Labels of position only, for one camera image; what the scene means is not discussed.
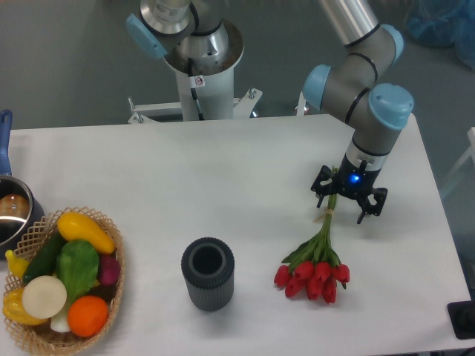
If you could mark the dark green cucumber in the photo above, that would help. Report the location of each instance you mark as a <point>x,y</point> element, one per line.
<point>44,261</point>

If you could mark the yellow bell pepper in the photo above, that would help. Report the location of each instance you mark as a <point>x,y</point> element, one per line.
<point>13,309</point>

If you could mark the red tulip bouquet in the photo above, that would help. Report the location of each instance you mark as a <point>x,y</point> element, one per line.
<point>314,266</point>

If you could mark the blue plastic bag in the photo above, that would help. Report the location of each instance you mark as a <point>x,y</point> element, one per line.
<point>443,24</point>

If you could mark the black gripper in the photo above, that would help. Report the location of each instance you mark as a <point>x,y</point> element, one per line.
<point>352,182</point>

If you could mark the dark grey ribbed vase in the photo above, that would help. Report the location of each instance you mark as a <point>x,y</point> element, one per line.
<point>208,268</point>

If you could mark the blue handled saucepan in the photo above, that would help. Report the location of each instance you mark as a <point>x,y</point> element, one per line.
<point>19,208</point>

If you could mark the orange fruit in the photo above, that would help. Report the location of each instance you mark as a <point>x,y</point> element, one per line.
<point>87,315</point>

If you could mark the white round onion slice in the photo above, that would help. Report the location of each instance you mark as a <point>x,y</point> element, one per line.
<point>44,297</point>

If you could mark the green lettuce leaf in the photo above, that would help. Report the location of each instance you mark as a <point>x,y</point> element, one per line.
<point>77,267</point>

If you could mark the purple red onion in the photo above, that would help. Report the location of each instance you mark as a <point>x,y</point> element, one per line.
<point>109,270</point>

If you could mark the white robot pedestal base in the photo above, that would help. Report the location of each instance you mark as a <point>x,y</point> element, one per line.
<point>202,98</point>

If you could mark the black device at edge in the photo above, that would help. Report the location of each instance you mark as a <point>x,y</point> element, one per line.
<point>462,319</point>

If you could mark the yellow squash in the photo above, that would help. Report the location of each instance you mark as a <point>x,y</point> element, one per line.
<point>75,226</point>

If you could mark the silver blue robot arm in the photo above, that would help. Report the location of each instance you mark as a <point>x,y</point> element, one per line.
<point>203,48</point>

